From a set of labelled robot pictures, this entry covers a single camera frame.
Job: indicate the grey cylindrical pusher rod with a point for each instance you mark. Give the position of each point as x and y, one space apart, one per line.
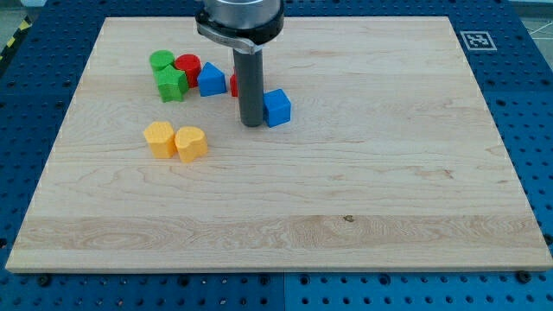
250 83

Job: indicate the blue cube block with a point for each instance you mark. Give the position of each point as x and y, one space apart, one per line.
277 108

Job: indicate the red block behind rod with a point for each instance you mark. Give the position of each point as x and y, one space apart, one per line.
234 84

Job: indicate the blue triangular block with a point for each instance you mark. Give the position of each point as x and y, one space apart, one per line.
211 81

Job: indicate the red cylinder block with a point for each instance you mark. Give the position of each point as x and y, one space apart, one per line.
190 64

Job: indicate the green star block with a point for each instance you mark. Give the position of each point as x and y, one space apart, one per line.
172 84

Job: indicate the green cylinder block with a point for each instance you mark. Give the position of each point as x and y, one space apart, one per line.
159 61

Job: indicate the yellow heart block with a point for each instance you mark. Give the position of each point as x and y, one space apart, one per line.
191 143

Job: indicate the yellow hexagon block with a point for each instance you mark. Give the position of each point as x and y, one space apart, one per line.
160 136

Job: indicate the light wooden board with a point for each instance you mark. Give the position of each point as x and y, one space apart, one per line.
390 162

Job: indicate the white fiducial marker tag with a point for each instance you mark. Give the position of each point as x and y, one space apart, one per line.
476 40

